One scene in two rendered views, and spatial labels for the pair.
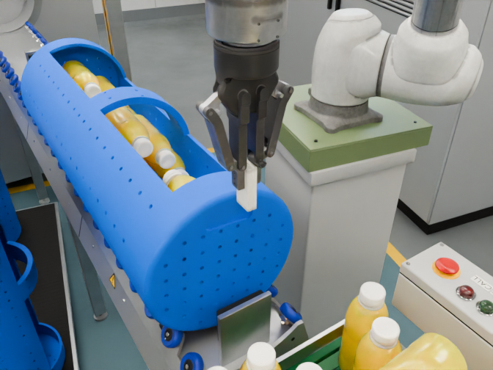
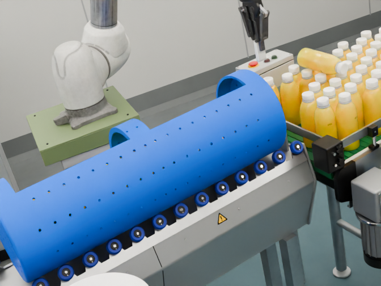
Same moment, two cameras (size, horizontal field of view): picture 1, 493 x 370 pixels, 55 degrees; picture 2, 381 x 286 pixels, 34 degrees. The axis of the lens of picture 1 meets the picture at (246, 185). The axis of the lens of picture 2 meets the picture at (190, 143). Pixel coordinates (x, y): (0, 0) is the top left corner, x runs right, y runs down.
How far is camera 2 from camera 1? 1.98 m
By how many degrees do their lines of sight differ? 69
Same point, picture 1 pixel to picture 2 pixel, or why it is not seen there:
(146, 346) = (271, 194)
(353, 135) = (121, 105)
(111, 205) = (236, 122)
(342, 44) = (89, 59)
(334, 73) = (95, 79)
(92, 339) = not seen: outside the picture
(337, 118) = (106, 105)
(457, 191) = not seen: hidden behind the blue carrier
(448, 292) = (267, 64)
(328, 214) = not seen: hidden behind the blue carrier
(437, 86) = (126, 50)
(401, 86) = (117, 61)
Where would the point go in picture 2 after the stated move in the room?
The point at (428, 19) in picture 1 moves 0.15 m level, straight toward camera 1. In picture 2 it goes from (113, 17) to (149, 15)
